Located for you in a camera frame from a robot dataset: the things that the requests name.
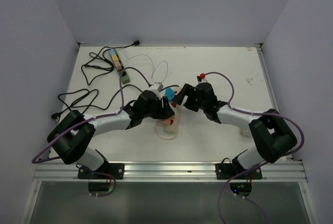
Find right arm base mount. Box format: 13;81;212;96
215;158;263;180

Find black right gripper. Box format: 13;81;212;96
172;84;207;113

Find pink usb charger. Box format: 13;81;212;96
114;60;121;69

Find front aluminium rail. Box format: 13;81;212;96
33;160;307;182

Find black green strip cord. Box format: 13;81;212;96
81;40;140;86

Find green power strip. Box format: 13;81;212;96
110;48;130;84

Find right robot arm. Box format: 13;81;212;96
172;82;297;179

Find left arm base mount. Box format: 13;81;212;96
78;163;125;180

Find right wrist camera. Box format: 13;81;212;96
197;73;209;84

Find pink usb cable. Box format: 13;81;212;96
155;122;180;140

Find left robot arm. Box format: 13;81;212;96
47;90;175;179

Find black cream strip cord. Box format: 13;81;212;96
50;84;146;125

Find cream power strip red sockets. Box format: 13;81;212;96
164;85;181;135

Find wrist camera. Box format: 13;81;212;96
148;82;163;96
197;73;209;84

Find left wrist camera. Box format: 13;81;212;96
148;82;163;96

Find light blue usb cable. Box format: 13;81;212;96
109;39;169;84

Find blue plug adapter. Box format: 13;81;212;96
164;88;175;102

